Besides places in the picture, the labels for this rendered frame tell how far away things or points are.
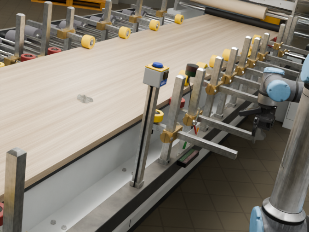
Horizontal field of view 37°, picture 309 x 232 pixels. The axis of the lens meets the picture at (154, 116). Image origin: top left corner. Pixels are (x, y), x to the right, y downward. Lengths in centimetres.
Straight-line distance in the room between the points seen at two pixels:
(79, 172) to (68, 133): 18
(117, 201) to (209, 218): 137
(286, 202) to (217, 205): 168
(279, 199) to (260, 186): 203
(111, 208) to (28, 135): 42
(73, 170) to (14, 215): 65
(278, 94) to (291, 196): 55
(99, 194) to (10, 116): 49
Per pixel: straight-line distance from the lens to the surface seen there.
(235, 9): 482
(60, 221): 184
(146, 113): 178
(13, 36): 333
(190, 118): 227
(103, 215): 175
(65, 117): 198
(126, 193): 189
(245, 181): 368
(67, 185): 188
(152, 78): 172
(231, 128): 228
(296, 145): 156
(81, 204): 194
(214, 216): 316
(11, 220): 127
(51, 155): 168
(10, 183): 122
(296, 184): 161
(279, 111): 501
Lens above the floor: 172
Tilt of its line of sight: 23 degrees down
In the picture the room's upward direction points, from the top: 10 degrees clockwise
